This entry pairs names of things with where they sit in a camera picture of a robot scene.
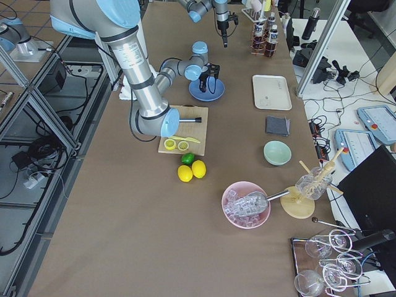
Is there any lemon half upper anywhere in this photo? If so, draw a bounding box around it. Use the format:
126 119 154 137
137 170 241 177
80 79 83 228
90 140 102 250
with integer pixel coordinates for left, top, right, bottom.
163 138 177 150

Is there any pink ice bowl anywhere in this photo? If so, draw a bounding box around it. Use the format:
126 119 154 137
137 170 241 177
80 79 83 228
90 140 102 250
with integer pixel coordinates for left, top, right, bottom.
222 181 271 229

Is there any black monitor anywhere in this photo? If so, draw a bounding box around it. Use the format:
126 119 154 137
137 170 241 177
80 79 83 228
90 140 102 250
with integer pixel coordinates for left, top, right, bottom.
338 145 395 231

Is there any teach pendant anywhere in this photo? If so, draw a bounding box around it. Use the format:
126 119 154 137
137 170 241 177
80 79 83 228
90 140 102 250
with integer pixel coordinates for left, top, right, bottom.
334 129 379 171
357 105 395 145

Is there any teach pendant far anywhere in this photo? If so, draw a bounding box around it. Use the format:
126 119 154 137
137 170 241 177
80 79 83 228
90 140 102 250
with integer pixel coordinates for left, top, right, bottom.
357 105 395 145

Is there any clear glass on stand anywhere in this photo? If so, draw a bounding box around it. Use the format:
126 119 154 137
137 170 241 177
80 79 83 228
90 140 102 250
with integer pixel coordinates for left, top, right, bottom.
295 167 333 200

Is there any green lime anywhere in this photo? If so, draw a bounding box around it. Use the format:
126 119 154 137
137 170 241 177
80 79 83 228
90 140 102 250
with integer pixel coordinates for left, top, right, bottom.
181 152 195 165

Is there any grey folded cloth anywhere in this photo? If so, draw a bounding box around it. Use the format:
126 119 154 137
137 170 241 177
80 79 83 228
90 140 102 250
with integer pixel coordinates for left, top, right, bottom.
265 116 290 137

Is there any whole lemon lower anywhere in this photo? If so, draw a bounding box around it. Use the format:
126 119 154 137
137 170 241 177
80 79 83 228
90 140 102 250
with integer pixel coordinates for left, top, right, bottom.
177 165 193 183

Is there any tea bottle front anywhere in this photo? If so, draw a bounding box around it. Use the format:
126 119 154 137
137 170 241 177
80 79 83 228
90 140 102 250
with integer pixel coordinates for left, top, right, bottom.
264 25 278 58

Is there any tea bottle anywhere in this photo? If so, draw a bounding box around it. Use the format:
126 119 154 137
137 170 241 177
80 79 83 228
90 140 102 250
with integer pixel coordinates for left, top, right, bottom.
251 19 266 55
264 25 278 58
266 12 275 31

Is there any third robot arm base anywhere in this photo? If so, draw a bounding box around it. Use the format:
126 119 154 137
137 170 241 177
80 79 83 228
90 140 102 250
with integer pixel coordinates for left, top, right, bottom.
1 18 45 62

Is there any blue plastic plate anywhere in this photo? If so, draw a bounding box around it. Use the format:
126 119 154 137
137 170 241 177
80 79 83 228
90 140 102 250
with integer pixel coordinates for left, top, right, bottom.
189 77 225 102

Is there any lemon half lower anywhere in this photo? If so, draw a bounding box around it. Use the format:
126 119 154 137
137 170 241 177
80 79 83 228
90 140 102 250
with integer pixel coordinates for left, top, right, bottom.
177 140 189 152

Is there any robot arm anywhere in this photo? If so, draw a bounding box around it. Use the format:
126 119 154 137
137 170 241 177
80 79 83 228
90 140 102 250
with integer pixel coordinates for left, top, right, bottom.
50 1 209 137
178 0 239 48

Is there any pale green bowl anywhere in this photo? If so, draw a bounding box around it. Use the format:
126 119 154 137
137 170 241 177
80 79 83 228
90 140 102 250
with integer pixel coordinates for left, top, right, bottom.
263 140 291 166

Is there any teach pendant near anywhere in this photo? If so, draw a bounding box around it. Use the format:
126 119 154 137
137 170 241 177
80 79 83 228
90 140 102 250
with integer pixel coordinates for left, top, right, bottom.
334 129 379 171

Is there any wooden glass drying stand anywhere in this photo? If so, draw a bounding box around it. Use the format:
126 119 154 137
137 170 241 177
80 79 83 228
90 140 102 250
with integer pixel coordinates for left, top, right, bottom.
280 147 343 219

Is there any aluminium frame post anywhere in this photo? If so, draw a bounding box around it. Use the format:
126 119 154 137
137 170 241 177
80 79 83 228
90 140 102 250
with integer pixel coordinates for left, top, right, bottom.
296 0 350 98

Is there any copper wire bottle rack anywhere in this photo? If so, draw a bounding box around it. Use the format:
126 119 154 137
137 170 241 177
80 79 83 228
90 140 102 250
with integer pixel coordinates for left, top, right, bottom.
242 8 275 55

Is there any wine glass rack tray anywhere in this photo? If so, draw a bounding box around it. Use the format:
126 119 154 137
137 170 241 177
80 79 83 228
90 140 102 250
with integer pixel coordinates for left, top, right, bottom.
291 228 371 296

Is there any wooden cutting board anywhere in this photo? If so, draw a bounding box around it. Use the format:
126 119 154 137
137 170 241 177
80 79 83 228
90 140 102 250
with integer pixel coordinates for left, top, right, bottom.
158 105 209 156

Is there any lemon half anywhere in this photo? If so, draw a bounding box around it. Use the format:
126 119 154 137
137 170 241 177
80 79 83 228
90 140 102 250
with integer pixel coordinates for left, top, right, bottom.
177 140 189 152
163 138 177 150

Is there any yellow plastic knife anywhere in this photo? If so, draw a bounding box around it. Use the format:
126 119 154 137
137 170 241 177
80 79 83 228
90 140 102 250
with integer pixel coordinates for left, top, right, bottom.
170 136 201 144

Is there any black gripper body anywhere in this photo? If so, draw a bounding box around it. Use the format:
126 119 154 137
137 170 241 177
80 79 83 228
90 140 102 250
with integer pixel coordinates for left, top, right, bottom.
199 63 220 85
215 12 239 48

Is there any tea bottle back right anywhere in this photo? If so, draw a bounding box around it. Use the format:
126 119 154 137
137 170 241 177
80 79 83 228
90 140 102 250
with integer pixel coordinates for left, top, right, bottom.
266 12 275 31

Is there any steel muddler black tip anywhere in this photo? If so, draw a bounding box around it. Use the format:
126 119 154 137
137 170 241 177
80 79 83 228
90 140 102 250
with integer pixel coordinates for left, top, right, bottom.
179 117 202 123

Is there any metal ice scoop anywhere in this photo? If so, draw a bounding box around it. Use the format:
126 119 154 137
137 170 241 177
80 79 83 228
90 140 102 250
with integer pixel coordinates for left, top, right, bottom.
235 190 290 217

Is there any black power strip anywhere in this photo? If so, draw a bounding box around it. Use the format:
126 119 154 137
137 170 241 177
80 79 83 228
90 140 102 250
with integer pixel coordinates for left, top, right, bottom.
309 121 330 161

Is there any black thermos bottle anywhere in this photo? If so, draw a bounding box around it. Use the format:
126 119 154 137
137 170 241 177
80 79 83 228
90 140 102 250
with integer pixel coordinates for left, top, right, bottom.
301 7 321 40

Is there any cream rabbit tray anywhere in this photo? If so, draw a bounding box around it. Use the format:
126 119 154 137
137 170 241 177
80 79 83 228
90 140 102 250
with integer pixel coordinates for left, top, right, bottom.
252 74 292 111

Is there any tea bottle back left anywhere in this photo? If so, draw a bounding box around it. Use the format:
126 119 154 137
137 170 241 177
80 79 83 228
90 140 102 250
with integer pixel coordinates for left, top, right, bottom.
251 19 266 55

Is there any whole lemon upper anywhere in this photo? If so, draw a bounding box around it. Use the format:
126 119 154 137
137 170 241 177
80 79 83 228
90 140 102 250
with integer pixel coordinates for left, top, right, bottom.
191 160 207 179

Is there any whole lemon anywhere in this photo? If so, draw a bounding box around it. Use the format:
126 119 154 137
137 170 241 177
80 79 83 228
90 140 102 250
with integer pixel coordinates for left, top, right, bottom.
191 160 207 179
177 165 193 183

